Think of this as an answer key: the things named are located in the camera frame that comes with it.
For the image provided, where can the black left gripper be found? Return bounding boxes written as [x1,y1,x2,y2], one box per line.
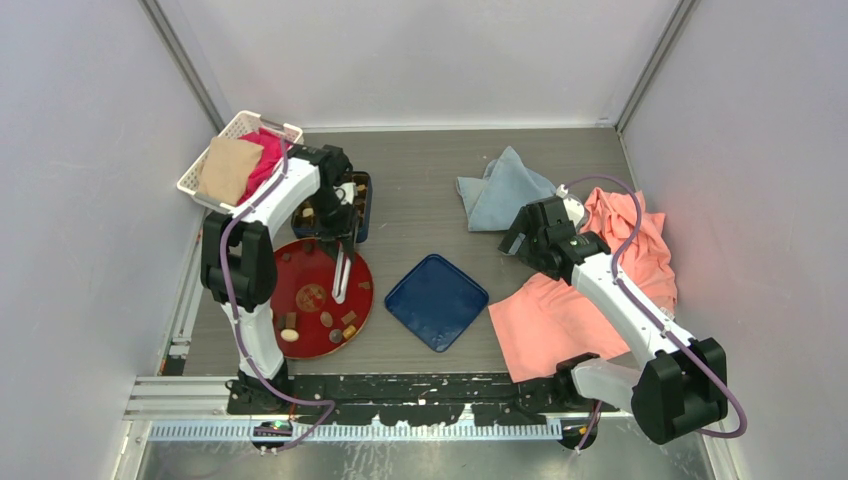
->
[307,187,358,265]

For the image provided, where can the blue chocolate tin box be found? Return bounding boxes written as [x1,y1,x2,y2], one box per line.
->
[290,171,372,244]

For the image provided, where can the metal tongs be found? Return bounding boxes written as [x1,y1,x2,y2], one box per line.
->
[331,247,353,305]

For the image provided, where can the blue tin lid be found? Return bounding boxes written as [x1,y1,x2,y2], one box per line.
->
[384,254,489,353]

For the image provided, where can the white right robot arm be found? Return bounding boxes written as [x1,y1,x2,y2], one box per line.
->
[499,196,738,445]

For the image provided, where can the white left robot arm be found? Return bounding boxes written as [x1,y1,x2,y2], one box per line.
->
[200,145,359,413]

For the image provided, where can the caramel cube chocolate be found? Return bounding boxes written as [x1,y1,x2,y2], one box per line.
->
[342,325,358,341]

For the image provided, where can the white oval chocolate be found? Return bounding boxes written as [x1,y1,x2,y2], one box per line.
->
[280,328,300,343]

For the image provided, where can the light blue denim cloth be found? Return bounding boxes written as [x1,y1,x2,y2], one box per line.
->
[456,146,556,232]

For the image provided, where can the pink cloth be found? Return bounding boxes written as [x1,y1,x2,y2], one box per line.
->
[488,186,678,384]

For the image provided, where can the magenta cloth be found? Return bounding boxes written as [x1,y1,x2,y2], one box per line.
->
[238,128,283,205]

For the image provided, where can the red round tray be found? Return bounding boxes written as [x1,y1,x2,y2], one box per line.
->
[271,238,374,360]

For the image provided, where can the beige cloth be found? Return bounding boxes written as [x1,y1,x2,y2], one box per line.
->
[197,137,262,206]

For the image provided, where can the white plastic basket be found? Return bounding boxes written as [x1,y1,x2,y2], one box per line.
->
[176,110,304,213]

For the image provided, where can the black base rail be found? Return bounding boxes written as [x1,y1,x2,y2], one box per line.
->
[227,370,598,429]

